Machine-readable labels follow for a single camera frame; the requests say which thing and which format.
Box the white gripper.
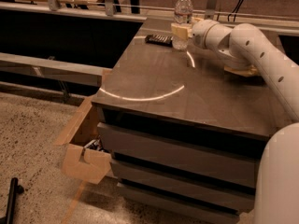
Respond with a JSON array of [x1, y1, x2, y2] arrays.
[[171, 17, 232, 50]]

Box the clear plastic water bottle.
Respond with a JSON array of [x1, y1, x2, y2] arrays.
[[172, 0, 193, 50]]

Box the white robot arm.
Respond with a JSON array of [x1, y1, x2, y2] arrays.
[[171, 20, 299, 224]]

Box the dark rxbar chocolate bar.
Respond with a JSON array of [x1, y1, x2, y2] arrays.
[[145, 35, 172, 47]]

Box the yellow brown chip bag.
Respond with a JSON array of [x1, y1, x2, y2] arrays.
[[224, 65, 260, 77]]

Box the grey drawer cabinet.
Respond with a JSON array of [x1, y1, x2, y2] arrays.
[[92, 17, 293, 224]]

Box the open cardboard box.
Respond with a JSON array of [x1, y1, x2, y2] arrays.
[[53, 95, 111, 184]]

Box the black pole on floor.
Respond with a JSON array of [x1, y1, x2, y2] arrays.
[[0, 177, 24, 224]]

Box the black hanging cables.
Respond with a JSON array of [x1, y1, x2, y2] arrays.
[[226, 0, 249, 22]]

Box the metal railing frame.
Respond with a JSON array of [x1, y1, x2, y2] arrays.
[[0, 0, 299, 86]]

